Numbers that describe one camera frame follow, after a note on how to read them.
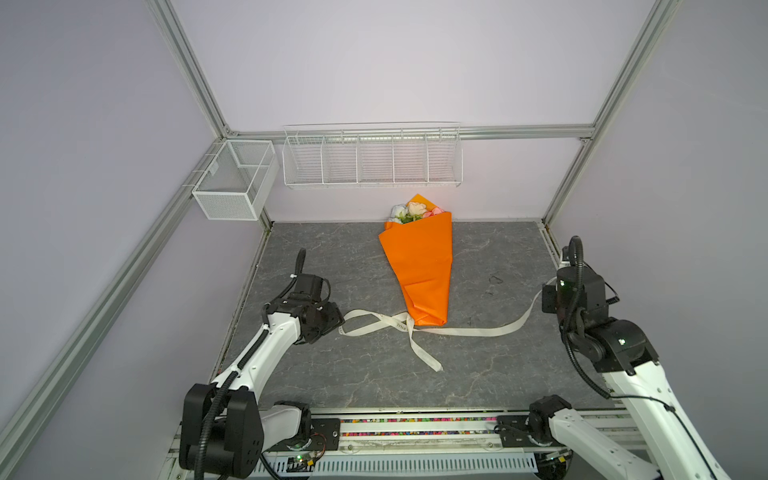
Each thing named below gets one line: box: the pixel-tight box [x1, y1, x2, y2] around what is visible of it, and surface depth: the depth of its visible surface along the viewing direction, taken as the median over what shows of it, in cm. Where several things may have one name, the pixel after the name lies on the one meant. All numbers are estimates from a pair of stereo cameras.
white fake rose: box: [389, 204, 411, 225], surface depth 122 cm
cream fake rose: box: [407, 201, 427, 221], surface depth 118 cm
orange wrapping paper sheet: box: [379, 194, 453, 327], surface depth 110 cm
